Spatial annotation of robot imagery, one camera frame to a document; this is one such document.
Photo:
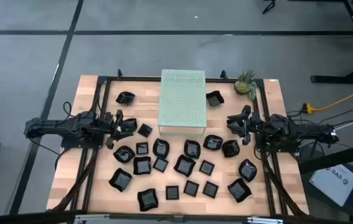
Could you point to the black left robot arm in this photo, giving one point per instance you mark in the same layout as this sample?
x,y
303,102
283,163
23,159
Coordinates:
x,y
51,127

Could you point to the black crossbar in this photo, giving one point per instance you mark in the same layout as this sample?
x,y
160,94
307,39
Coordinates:
x,y
23,218

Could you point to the potted succulent plant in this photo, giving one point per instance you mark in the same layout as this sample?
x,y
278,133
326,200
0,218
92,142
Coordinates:
x,y
242,87

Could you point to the black desk leg frame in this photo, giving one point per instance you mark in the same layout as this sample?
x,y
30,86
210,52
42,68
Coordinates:
x,y
328,79

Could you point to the white booklet on floor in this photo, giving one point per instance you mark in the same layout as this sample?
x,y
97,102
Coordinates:
x,y
333,186

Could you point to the black desk foot bar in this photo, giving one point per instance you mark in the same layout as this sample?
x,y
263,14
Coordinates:
x,y
319,165

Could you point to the black frame clamp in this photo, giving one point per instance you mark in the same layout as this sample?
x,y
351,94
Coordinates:
x,y
119,74
223,74

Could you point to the small black square mini plate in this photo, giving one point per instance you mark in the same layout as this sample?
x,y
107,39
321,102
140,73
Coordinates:
x,y
191,188
172,193
144,130
207,168
160,164
210,190
142,148

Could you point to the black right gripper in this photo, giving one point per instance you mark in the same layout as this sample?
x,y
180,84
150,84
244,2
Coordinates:
x,y
254,126

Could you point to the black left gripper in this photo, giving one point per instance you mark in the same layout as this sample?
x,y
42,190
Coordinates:
x,y
111,130

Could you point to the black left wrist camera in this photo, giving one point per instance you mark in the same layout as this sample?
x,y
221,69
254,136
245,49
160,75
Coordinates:
x,y
108,117

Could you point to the silver metal bracket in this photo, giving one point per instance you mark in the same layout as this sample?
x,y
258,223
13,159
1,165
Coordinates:
x,y
92,218
265,221

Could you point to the black leaf-shaped mini plate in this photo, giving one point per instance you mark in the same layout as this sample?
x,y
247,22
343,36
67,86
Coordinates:
x,y
161,148
124,154
230,149
247,170
213,143
192,149
131,125

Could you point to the black wavy square mini plate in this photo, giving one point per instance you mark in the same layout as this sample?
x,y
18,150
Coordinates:
x,y
239,190
184,166
120,180
125,98
233,133
215,99
147,200
142,165

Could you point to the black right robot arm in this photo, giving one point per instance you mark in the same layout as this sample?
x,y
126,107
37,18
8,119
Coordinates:
x,y
307,130

